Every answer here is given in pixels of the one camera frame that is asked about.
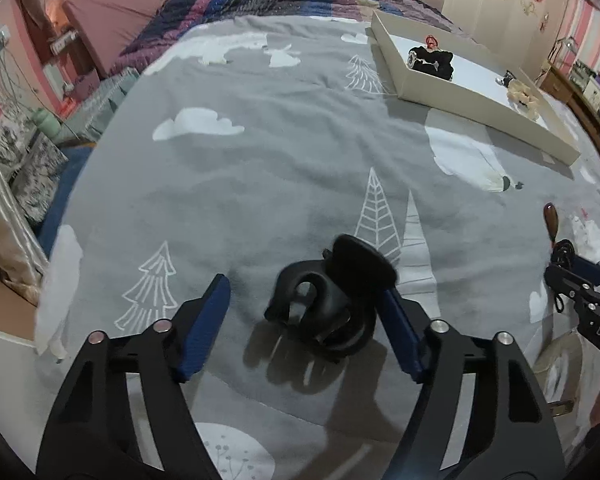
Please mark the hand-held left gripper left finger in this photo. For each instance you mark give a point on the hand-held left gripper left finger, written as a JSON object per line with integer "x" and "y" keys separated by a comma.
{"x": 205, "y": 330}

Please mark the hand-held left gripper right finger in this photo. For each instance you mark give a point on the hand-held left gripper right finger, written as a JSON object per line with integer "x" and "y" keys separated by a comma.
{"x": 402, "y": 330}

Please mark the brown teardrop pendant black knot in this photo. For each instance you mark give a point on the brown teardrop pendant black knot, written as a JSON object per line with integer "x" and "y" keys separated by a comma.
{"x": 551, "y": 220}

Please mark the black hair claw clip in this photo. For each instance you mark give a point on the black hair claw clip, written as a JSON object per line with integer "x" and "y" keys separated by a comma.
{"x": 355, "y": 265}

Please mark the cream fabric scrunchie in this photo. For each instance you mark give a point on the cream fabric scrunchie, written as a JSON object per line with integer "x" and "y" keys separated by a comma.
{"x": 525, "y": 100}

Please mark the white shallow cardboard box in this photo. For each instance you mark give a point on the white shallow cardboard box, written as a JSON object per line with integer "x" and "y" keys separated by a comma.
{"x": 475, "y": 85}

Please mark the orange gourd pendant red knot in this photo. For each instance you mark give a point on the orange gourd pendant red knot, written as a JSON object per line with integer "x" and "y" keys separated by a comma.
{"x": 431, "y": 41}

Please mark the wooden desk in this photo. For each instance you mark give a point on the wooden desk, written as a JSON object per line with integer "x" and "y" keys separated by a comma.
{"x": 580, "y": 105}

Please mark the grey printed blanket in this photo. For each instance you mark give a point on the grey printed blanket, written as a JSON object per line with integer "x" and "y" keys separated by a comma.
{"x": 280, "y": 160}

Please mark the shiny satin curtain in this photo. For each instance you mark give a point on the shiny satin curtain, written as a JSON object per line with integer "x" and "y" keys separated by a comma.
{"x": 5, "y": 240}

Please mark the desk lamp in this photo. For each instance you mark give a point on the desk lamp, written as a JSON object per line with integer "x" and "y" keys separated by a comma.
{"x": 562, "y": 50}

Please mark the floral patterned box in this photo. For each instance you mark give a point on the floral patterned box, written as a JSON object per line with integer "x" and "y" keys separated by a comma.
{"x": 35, "y": 175}

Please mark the green bottle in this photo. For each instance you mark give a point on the green bottle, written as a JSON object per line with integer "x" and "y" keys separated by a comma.
{"x": 45, "y": 122}

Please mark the white wardrobe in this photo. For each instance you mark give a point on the white wardrobe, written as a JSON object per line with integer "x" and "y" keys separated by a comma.
{"x": 500, "y": 5}

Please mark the striped purple quilt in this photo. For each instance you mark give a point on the striped purple quilt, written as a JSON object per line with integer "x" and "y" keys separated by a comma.
{"x": 260, "y": 5}

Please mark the pink padded headboard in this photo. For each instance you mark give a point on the pink padded headboard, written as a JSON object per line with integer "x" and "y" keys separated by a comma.
{"x": 130, "y": 5}

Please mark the wall power socket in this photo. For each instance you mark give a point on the wall power socket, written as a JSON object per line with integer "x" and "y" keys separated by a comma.
{"x": 62, "y": 42}

